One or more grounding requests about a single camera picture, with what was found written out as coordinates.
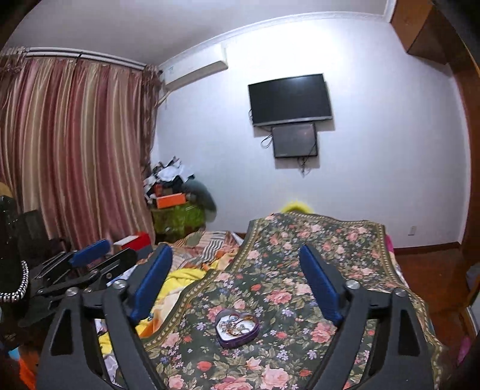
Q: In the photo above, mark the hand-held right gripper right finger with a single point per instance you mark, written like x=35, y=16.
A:
x=318, y=285

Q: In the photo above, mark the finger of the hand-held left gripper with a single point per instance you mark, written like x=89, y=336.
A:
x=92, y=253
x=116, y=262

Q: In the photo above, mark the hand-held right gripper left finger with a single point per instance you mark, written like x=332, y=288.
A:
x=150, y=281

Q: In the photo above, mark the purple heart-shaped tin box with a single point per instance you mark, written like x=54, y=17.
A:
x=236, y=342

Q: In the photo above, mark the black bag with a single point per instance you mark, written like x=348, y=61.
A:
x=37, y=232

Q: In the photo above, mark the yellow blanket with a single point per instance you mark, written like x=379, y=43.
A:
x=180, y=279

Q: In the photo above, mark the red box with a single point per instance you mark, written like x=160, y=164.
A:
x=140, y=240

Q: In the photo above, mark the dark green floral cloth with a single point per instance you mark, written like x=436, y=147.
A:
x=277, y=262

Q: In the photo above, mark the striped patchwork blanket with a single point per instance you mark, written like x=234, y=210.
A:
x=210, y=247

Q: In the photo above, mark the yellow fluffy object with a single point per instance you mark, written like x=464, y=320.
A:
x=296, y=207

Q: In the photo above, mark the orange box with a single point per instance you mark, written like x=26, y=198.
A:
x=170, y=200

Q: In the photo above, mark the pink cloth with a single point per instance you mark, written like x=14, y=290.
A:
x=390, y=243

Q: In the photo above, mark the grey cushion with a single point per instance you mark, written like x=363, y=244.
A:
x=204, y=197

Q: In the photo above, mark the pile of clothes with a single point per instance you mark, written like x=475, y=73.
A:
x=168, y=174

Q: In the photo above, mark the pink striped curtain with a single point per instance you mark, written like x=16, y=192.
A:
x=75, y=150

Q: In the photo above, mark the curtain rod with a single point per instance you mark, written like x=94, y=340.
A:
x=86, y=57

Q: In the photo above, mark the white air conditioner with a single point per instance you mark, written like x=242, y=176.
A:
x=195, y=73

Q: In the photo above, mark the wooden wardrobe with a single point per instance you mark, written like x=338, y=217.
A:
x=420, y=26

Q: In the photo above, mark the small black wall screen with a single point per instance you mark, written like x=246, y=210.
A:
x=294, y=140

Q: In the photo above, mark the black wall television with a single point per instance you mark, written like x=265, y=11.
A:
x=288, y=99

